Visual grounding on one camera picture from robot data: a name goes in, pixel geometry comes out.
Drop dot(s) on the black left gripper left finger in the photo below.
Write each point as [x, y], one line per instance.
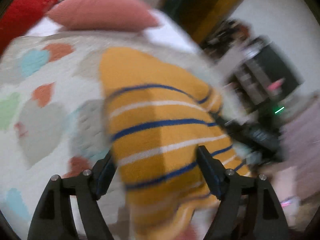
[53, 217]

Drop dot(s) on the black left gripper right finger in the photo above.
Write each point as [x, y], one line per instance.
[249, 207]

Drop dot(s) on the yellow striped knit sweater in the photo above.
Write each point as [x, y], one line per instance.
[158, 114]

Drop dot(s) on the person's right hand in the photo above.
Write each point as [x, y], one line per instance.
[284, 183]

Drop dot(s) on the pink bottle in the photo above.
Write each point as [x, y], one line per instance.
[276, 85]

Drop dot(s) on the white shelf unit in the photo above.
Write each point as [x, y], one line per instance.
[248, 82]

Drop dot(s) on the black television screen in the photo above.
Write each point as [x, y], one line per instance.
[276, 67]

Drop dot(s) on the heart patterned bed quilt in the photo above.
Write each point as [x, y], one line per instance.
[51, 104]

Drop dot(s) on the cluttered black rack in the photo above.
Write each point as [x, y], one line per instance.
[226, 35]

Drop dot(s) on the wooden door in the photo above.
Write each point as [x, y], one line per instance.
[198, 18]

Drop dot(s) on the red embroidered quilt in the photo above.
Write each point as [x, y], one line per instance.
[20, 16]

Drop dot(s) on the pink pillow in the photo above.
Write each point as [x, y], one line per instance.
[118, 15]

